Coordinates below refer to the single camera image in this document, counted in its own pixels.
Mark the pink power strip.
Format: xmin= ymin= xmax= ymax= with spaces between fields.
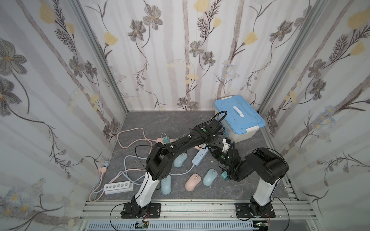
xmin=156 ymin=138 xmax=175 ymax=144

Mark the blue power strip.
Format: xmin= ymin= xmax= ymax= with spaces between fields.
xmin=192 ymin=147 xmax=209 ymax=166

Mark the blue mouse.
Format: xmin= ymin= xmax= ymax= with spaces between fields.
xmin=173 ymin=153 xmax=188 ymax=168
xmin=161 ymin=175 xmax=172 ymax=195
xmin=202 ymin=168 xmax=218 ymax=187

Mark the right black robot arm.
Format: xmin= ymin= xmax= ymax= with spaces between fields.
xmin=207 ymin=139 xmax=289 ymax=221

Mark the pink mouse front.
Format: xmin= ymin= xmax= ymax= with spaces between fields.
xmin=185 ymin=173 xmax=201 ymax=192

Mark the white power strip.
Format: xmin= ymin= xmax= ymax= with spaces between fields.
xmin=103 ymin=181 xmax=134 ymax=195

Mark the blue lid storage box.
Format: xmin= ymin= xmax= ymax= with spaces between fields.
xmin=214 ymin=95 xmax=266 ymax=143

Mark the pink power strip cable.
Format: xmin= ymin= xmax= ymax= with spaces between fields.
xmin=88 ymin=127 xmax=158 ymax=202

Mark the blue mouse right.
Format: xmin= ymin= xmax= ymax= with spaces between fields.
xmin=202 ymin=168 xmax=218 ymax=187

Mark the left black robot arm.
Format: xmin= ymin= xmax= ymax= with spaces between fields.
xmin=121 ymin=118 xmax=223 ymax=219

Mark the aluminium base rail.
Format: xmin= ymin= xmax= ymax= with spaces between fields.
xmin=77 ymin=199 xmax=323 ymax=231

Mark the blue mouse middle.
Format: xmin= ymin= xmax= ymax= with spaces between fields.
xmin=173 ymin=153 xmax=188 ymax=168

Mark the blue mouse front left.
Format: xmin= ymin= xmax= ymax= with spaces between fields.
xmin=161 ymin=175 xmax=172 ymax=195

